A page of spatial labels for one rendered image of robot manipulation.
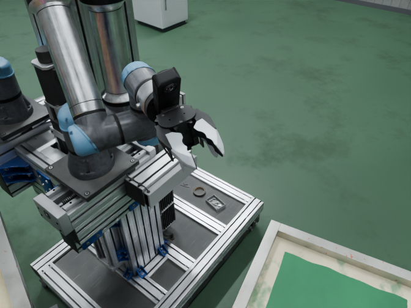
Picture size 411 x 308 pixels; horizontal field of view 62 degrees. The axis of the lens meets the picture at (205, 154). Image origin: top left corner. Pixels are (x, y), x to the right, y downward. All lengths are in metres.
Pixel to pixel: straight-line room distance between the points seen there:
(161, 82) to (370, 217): 2.47
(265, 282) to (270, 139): 2.25
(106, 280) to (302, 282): 1.24
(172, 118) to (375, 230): 2.35
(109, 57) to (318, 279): 0.97
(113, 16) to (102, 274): 1.58
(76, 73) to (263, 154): 2.52
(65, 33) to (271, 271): 0.96
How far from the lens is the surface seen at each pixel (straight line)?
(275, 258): 1.31
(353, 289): 1.32
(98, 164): 1.15
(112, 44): 0.99
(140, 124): 0.81
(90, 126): 0.80
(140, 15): 5.92
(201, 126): 0.61
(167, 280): 2.11
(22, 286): 1.07
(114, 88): 1.05
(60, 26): 0.86
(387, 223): 2.92
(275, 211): 2.72
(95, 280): 2.19
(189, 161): 0.56
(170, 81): 0.60
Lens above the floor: 2.04
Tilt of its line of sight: 41 degrees down
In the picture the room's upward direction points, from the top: straight up
